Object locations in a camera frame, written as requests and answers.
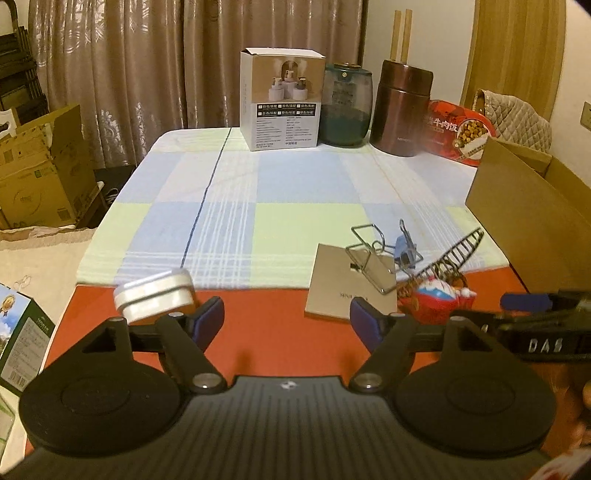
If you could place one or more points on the red instant rice box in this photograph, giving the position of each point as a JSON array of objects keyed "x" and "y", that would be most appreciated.
[{"x": 455, "y": 132}]

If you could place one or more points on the silver wire stand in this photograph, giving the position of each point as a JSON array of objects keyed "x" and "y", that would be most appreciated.
[{"x": 372, "y": 256}]

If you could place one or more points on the brown cardboard box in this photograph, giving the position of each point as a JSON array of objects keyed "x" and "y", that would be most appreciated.
[{"x": 538, "y": 212}]

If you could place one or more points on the white power plug adapter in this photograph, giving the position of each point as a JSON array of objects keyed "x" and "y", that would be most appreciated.
[{"x": 144, "y": 300}]

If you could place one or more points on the beige quilted chair cover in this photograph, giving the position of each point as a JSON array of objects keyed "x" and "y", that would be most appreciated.
[{"x": 515, "y": 121}]

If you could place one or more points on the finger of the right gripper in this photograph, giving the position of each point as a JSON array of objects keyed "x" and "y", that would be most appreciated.
[{"x": 526, "y": 302}]

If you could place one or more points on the cardboard boxes on floor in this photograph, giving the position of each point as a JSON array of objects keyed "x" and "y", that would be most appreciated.
[{"x": 46, "y": 173}]

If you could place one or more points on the blue binder clip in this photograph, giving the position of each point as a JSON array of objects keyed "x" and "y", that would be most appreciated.
[{"x": 406, "y": 253}]

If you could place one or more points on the brown metal thermos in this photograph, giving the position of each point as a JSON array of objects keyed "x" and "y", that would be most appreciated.
[{"x": 402, "y": 103}]

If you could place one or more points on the brown curtain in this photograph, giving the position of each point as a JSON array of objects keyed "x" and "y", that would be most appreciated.
[{"x": 138, "y": 69}]

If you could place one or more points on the green printed box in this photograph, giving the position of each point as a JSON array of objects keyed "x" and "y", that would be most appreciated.
[{"x": 25, "y": 332}]

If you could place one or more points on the green glass jar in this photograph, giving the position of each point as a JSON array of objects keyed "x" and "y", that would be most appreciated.
[{"x": 347, "y": 101}]

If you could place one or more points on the red Doraemon teapot figurine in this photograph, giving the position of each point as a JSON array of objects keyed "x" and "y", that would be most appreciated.
[{"x": 434, "y": 300}]

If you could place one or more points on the checkered table cloth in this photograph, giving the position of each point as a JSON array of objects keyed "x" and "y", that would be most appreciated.
[{"x": 235, "y": 219}]

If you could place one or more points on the beige paper card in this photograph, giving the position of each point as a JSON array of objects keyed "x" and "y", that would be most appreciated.
[{"x": 335, "y": 281}]

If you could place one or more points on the wooden door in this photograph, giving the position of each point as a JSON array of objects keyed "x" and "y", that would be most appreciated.
[{"x": 517, "y": 49}]

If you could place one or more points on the white product box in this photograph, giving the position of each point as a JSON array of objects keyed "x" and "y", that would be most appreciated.
[{"x": 280, "y": 97}]

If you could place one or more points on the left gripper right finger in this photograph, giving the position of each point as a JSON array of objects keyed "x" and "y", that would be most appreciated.
[{"x": 393, "y": 342}]

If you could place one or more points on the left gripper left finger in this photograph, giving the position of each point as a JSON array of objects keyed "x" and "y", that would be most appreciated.
[{"x": 180, "y": 340}]

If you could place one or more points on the wooden sticks on wall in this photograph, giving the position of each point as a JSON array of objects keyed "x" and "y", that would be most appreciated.
[{"x": 401, "y": 36}]

